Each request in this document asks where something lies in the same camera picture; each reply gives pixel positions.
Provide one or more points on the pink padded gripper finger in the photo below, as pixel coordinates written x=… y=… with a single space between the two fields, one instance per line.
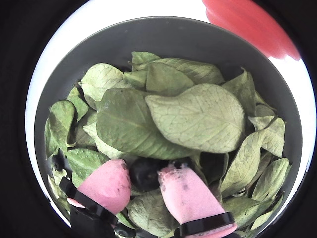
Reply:
x=188 y=196
x=106 y=188

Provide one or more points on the dark blueberry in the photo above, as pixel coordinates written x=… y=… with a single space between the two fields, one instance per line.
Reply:
x=144 y=174
x=57 y=162

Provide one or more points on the green leaf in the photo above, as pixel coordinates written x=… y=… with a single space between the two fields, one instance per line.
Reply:
x=270 y=134
x=126 y=124
x=152 y=213
x=244 y=161
x=62 y=121
x=166 y=79
x=78 y=102
x=195 y=69
x=195 y=116
x=104 y=79
x=241 y=89
x=143 y=58
x=83 y=161
x=271 y=178

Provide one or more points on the red collapsible cup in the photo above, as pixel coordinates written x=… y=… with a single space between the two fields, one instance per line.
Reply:
x=247 y=24

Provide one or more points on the dark grey bowl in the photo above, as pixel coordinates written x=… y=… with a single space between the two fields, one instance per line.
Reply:
x=161 y=37

